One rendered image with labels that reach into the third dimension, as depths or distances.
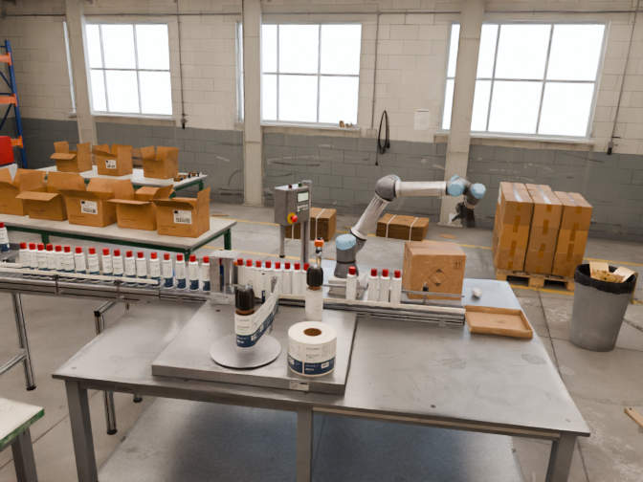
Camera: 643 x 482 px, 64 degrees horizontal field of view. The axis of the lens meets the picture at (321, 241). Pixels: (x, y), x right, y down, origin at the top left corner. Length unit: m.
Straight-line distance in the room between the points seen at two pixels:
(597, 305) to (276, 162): 5.50
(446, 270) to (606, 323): 1.99
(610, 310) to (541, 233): 1.45
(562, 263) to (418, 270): 3.15
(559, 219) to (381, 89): 3.43
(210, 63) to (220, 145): 1.30
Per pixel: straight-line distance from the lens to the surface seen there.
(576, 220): 5.79
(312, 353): 2.09
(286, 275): 2.76
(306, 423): 2.18
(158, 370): 2.29
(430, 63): 7.84
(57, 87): 10.64
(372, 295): 2.73
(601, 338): 4.72
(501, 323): 2.87
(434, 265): 2.93
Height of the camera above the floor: 2.01
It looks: 17 degrees down
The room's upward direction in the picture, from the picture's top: 2 degrees clockwise
